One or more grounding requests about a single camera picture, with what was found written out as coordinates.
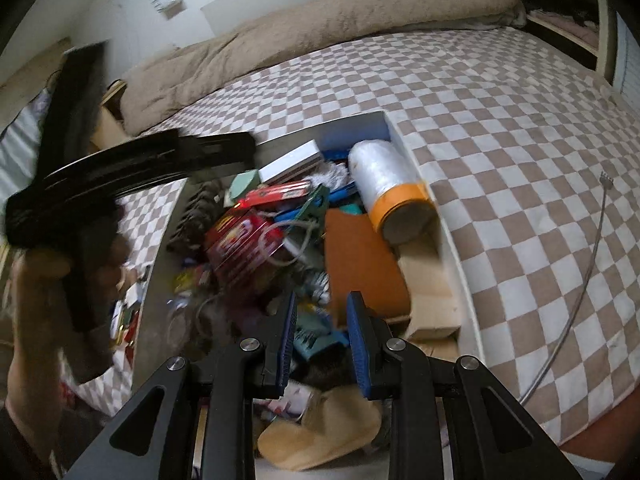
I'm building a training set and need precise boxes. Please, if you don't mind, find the plastic film roll orange tape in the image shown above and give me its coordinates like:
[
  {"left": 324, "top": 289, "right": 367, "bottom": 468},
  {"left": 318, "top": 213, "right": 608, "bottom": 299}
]
[{"left": 347, "top": 139, "right": 440, "bottom": 247}]

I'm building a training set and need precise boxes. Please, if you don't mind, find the person's left hand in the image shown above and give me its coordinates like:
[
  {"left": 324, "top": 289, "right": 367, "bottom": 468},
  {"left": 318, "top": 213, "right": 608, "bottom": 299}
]
[{"left": 9, "top": 235, "right": 132, "bottom": 397}]

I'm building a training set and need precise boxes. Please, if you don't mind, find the large oval wooden board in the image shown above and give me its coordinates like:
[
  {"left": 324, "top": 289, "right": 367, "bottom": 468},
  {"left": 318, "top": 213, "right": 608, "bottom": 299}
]
[{"left": 257, "top": 390, "right": 381, "bottom": 471}]

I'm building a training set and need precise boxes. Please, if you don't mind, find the beige curtain valance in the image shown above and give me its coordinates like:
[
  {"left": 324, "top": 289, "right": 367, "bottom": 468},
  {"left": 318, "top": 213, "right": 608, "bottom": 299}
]
[{"left": 0, "top": 35, "right": 71, "bottom": 131}]

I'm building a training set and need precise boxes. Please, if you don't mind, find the green clip with cord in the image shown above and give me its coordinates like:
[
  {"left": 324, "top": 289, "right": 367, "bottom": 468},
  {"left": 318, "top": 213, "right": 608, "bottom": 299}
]
[{"left": 272, "top": 185, "right": 332, "bottom": 268}]

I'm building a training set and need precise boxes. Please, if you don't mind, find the pile of lighters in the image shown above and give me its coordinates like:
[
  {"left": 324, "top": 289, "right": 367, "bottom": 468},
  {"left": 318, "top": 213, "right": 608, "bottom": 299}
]
[{"left": 107, "top": 270, "right": 151, "bottom": 361}]

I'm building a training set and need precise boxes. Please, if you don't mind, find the grey curtain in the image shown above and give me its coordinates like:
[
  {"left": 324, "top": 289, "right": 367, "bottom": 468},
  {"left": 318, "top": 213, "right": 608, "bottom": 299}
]
[{"left": 0, "top": 87, "right": 56, "bottom": 201}]

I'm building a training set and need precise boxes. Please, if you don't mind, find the wall niche shelf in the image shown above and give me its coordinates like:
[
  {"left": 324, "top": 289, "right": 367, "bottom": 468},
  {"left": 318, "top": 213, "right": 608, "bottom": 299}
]
[{"left": 475, "top": 0, "right": 618, "bottom": 86}]

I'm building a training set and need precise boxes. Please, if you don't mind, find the white rectangular box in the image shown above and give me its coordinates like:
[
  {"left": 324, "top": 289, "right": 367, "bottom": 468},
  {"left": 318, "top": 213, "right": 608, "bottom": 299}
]
[{"left": 257, "top": 139, "right": 325, "bottom": 184}]

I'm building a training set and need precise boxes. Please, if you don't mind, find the red cigarette box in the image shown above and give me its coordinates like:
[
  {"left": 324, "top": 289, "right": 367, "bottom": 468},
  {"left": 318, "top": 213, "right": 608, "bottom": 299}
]
[{"left": 204, "top": 208, "right": 285, "bottom": 286}]

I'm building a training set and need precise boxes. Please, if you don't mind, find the brown leather pouch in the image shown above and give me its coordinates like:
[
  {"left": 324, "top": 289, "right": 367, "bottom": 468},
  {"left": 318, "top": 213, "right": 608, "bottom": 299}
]
[{"left": 324, "top": 208, "right": 412, "bottom": 318}]

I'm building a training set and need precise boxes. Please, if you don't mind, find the white window blind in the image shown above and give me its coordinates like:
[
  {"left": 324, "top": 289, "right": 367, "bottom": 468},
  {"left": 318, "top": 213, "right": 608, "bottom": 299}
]
[{"left": 615, "top": 10, "right": 640, "bottom": 106}]

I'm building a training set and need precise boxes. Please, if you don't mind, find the person's left forearm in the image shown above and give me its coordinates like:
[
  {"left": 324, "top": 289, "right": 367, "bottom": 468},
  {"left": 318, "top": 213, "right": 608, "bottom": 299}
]
[{"left": 0, "top": 385, "right": 76, "bottom": 480}]

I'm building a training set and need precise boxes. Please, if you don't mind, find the beige duvet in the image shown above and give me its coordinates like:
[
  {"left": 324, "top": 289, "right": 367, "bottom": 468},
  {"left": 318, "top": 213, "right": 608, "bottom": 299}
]
[{"left": 120, "top": 0, "right": 528, "bottom": 133}]

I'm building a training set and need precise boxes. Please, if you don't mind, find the mint round compact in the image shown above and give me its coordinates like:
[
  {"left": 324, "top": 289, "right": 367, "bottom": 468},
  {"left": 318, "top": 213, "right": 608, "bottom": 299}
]
[{"left": 229, "top": 170, "right": 261, "bottom": 201}]

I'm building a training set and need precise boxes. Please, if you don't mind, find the wooden block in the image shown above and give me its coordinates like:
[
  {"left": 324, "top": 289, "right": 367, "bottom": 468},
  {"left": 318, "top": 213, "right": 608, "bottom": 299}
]
[{"left": 397, "top": 232, "right": 461, "bottom": 341}]

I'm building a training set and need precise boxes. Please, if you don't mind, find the cluster of red lighter packs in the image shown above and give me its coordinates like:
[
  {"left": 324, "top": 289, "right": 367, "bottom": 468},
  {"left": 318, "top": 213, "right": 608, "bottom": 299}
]
[{"left": 232, "top": 182, "right": 311, "bottom": 208}]

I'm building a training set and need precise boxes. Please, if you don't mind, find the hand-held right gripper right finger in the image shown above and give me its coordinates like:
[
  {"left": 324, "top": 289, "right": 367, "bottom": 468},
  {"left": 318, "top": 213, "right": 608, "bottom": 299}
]
[{"left": 346, "top": 290, "right": 583, "bottom": 480}]

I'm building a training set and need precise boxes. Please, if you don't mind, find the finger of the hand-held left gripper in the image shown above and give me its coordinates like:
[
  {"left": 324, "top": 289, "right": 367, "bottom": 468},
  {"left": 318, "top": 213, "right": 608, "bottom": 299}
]
[
  {"left": 107, "top": 154, "right": 258, "bottom": 202},
  {"left": 90, "top": 129, "right": 258, "bottom": 183}
]

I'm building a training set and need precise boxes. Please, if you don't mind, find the white storage box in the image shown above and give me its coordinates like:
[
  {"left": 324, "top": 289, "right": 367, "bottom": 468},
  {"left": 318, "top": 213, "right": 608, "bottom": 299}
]
[{"left": 135, "top": 110, "right": 486, "bottom": 480}]

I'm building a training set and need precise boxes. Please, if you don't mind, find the wooden bedside shelf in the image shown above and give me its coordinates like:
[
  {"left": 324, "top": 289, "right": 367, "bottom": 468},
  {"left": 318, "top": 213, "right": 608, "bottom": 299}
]
[{"left": 87, "top": 80, "right": 131, "bottom": 148}]

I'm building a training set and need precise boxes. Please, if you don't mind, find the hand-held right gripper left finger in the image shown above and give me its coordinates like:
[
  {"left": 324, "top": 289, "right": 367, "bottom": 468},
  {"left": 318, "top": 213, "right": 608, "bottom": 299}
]
[{"left": 62, "top": 291, "right": 299, "bottom": 480}]

